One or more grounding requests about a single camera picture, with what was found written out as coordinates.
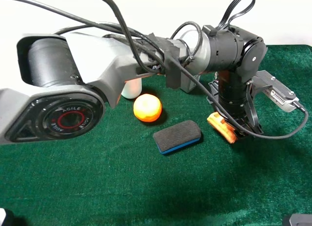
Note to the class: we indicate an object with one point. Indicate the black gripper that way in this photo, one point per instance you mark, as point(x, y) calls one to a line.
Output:
point(244, 113)

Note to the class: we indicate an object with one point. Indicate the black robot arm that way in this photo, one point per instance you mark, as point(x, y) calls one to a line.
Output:
point(55, 88)

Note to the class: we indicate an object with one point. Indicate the small black labelled bottle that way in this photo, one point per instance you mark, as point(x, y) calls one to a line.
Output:
point(216, 76)

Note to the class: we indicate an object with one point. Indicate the black blue board eraser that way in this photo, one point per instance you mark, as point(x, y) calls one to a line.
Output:
point(177, 136)

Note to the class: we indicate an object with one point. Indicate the grey pump lotion bottle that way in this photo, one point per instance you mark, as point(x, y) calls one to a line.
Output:
point(186, 84)

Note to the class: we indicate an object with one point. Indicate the green felt table mat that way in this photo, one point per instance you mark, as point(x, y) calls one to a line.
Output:
point(115, 175)

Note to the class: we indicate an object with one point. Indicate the orange fruit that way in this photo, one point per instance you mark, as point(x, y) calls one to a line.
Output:
point(147, 108)

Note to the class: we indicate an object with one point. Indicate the light blue cup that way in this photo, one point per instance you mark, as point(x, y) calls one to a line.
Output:
point(132, 89)

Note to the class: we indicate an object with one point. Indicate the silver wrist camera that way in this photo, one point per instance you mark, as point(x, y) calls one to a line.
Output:
point(275, 90)

